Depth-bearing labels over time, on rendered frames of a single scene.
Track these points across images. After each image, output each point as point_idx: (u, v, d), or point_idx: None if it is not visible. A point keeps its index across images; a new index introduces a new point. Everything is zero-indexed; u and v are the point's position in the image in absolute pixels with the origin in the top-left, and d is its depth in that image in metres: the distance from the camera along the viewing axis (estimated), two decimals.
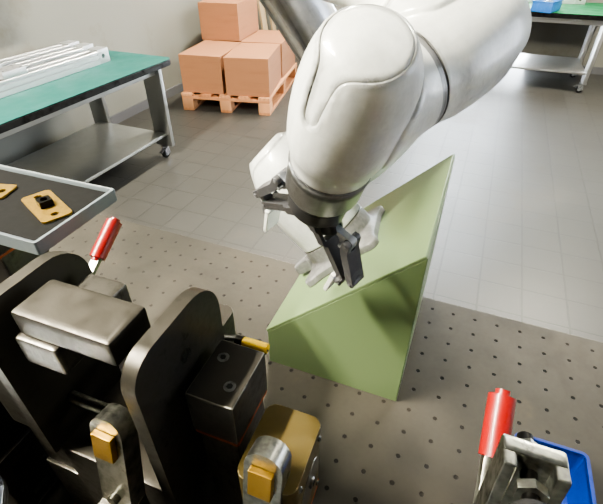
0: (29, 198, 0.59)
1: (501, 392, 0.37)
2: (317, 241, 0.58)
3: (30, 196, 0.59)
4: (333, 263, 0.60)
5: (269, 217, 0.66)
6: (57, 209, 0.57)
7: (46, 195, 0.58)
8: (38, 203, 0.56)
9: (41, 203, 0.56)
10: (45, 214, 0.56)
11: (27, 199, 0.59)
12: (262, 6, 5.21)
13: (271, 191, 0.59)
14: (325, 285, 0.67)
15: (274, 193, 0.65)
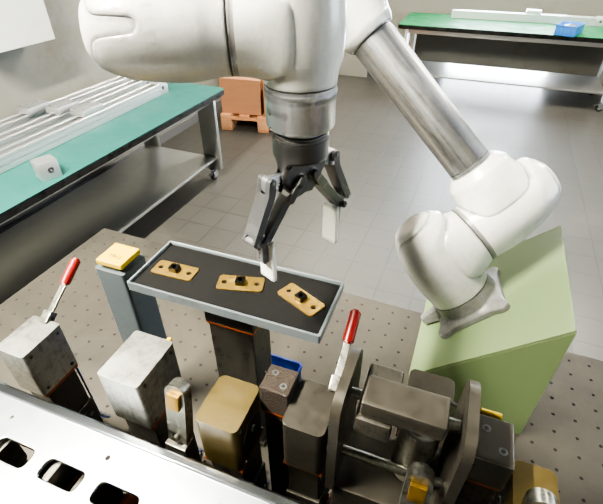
0: (283, 292, 0.77)
1: None
2: (322, 185, 0.63)
3: (283, 290, 0.77)
4: (334, 193, 0.67)
5: (274, 251, 0.63)
6: (312, 303, 0.75)
7: (300, 291, 0.76)
8: (299, 299, 0.74)
9: (301, 299, 0.74)
10: (306, 307, 0.74)
11: (282, 293, 0.77)
12: None
13: (272, 205, 0.58)
14: (336, 234, 0.72)
15: None
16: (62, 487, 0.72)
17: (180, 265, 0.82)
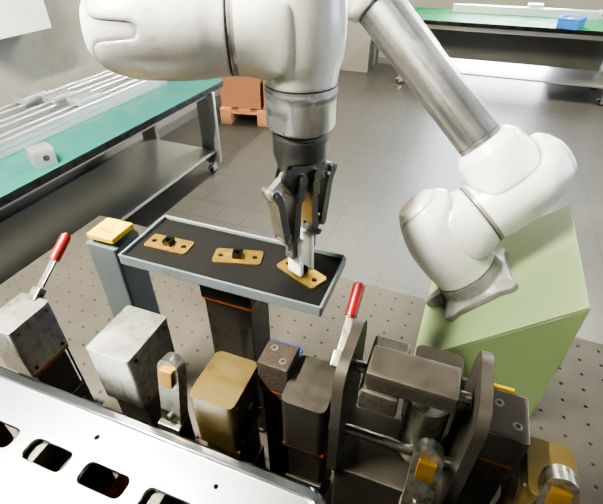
0: (283, 265, 0.73)
1: None
2: (314, 192, 0.62)
3: (282, 262, 0.73)
4: (315, 213, 0.66)
5: (302, 248, 0.67)
6: (313, 275, 0.71)
7: None
8: None
9: (302, 271, 0.70)
10: (307, 280, 0.70)
11: (282, 265, 0.73)
12: None
13: (284, 209, 0.60)
14: (312, 260, 0.70)
15: None
16: (49, 469, 0.68)
17: (174, 238, 0.78)
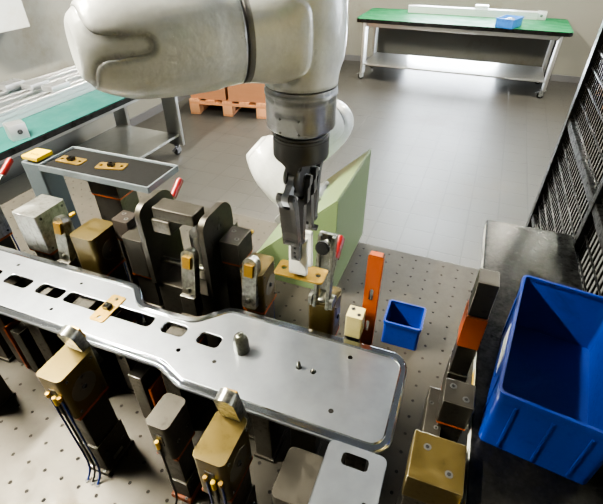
0: (280, 270, 0.72)
1: (339, 235, 0.97)
2: (314, 189, 0.63)
3: (278, 268, 0.72)
4: (312, 210, 0.66)
5: (305, 247, 0.67)
6: (315, 272, 0.71)
7: None
8: None
9: None
10: (312, 277, 0.70)
11: (279, 271, 0.72)
12: None
13: (298, 211, 0.59)
14: (311, 257, 0.70)
15: None
16: None
17: (74, 156, 1.24)
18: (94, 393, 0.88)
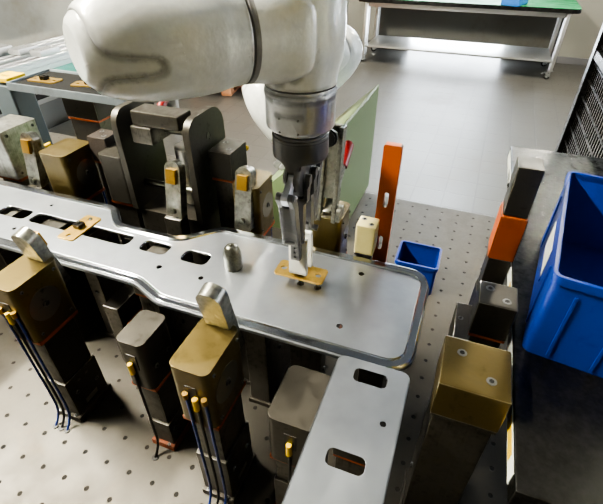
0: (280, 270, 0.72)
1: (347, 141, 0.84)
2: (314, 189, 0.63)
3: (278, 268, 0.72)
4: (312, 210, 0.66)
5: (305, 247, 0.67)
6: (315, 272, 0.71)
7: None
8: None
9: None
10: (312, 277, 0.70)
11: (280, 271, 0.72)
12: None
13: (298, 211, 0.59)
14: (311, 257, 0.70)
15: None
16: None
17: (48, 75, 1.11)
18: (59, 315, 0.75)
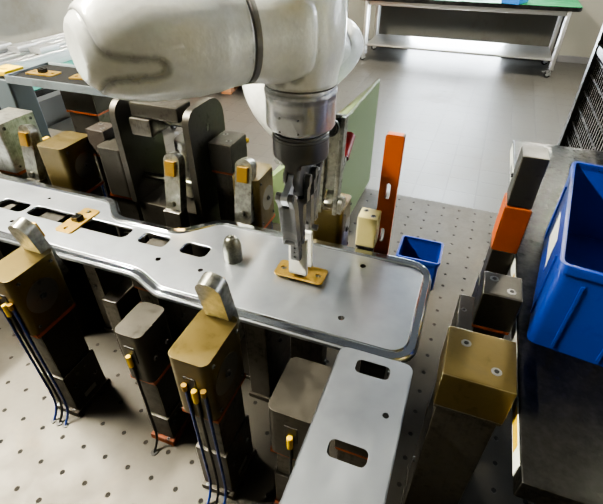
0: (280, 270, 0.72)
1: (348, 132, 0.83)
2: (314, 189, 0.63)
3: (278, 268, 0.72)
4: (312, 210, 0.66)
5: (305, 247, 0.67)
6: (315, 272, 0.71)
7: None
8: None
9: None
10: (312, 277, 0.70)
11: (280, 271, 0.72)
12: None
13: (298, 211, 0.59)
14: (311, 257, 0.70)
15: None
16: None
17: (46, 68, 1.10)
18: (57, 308, 0.74)
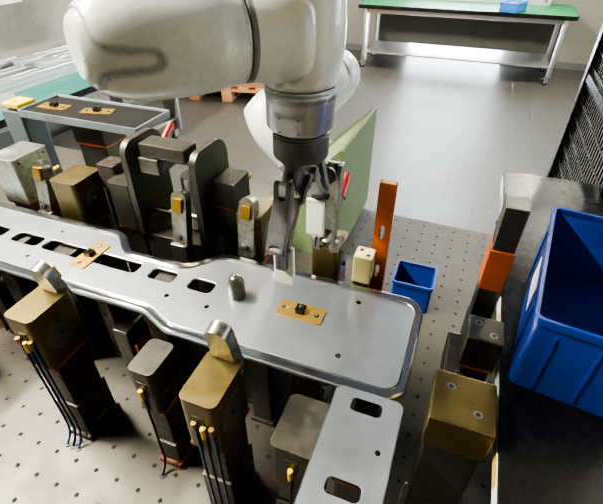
0: (281, 310, 0.77)
1: (345, 173, 0.88)
2: (318, 181, 0.64)
3: (279, 308, 0.78)
4: (321, 187, 0.68)
5: (292, 256, 0.62)
6: (313, 312, 0.77)
7: (298, 304, 0.77)
8: (302, 311, 0.76)
9: (304, 311, 0.76)
10: (311, 317, 0.76)
11: (281, 311, 0.77)
12: None
13: (291, 209, 0.57)
14: (323, 227, 0.73)
15: None
16: None
17: (57, 102, 1.15)
18: (72, 342, 0.79)
